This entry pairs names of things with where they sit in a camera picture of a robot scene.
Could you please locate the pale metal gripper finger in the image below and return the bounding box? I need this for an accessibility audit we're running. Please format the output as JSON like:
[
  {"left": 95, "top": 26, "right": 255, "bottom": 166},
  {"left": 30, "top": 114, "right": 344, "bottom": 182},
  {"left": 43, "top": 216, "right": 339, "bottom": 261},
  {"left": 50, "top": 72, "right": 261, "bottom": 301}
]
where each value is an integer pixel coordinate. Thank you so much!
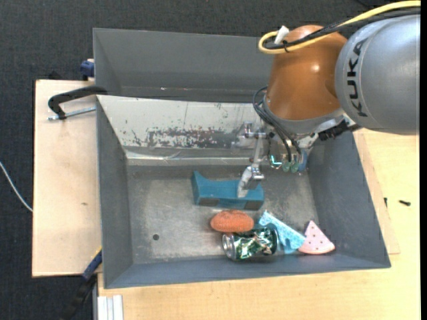
[
  {"left": 247, "top": 166, "right": 266, "bottom": 191},
  {"left": 237, "top": 165, "right": 254, "bottom": 199}
]

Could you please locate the teal blue block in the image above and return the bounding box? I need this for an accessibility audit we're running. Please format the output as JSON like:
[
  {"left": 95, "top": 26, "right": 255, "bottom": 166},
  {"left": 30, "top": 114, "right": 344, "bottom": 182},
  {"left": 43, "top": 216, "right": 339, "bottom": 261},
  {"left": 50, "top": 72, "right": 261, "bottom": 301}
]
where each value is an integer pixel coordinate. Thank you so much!
[{"left": 190, "top": 170, "right": 266, "bottom": 211}]

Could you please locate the orange knitted bread roll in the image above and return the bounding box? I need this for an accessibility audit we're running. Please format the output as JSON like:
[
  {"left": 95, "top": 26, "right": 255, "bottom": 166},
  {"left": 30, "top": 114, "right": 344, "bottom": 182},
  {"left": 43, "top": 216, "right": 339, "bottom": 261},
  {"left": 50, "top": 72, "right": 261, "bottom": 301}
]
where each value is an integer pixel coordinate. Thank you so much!
[{"left": 209, "top": 209, "right": 255, "bottom": 233}]

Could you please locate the crushed green drink can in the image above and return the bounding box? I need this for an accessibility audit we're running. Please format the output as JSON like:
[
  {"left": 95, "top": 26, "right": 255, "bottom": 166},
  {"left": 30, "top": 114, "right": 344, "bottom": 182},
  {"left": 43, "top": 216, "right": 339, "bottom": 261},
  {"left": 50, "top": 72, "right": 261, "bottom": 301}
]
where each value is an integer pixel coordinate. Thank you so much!
[{"left": 222, "top": 227, "right": 280, "bottom": 261}]

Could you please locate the light blue sponge cloth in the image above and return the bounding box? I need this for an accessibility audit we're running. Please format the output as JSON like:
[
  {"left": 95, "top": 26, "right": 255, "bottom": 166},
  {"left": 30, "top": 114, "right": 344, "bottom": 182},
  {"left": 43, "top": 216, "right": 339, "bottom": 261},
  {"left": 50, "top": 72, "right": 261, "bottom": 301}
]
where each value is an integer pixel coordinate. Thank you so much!
[{"left": 258, "top": 209, "right": 307, "bottom": 255}]

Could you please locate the grey metal bin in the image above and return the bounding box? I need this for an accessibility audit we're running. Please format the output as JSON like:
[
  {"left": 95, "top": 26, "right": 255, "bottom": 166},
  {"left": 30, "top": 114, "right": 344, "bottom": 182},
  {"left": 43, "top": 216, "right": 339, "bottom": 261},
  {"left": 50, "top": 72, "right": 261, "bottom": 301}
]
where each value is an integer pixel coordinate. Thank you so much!
[{"left": 92, "top": 27, "right": 392, "bottom": 289}]

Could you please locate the pink dotted triangle slice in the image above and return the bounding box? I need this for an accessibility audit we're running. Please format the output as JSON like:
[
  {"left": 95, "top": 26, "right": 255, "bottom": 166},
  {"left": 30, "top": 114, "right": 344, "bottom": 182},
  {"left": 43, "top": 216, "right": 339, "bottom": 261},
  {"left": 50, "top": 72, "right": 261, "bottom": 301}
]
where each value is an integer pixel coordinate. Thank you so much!
[{"left": 297, "top": 219, "right": 336, "bottom": 255}]

